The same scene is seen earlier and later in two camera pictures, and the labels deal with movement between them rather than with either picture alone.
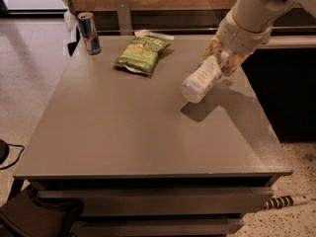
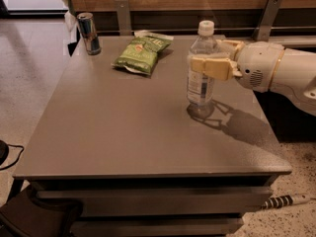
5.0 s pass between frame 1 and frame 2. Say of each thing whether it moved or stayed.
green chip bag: stayed
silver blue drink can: stayed
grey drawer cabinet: stayed
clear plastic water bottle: moved
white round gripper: moved
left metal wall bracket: stayed
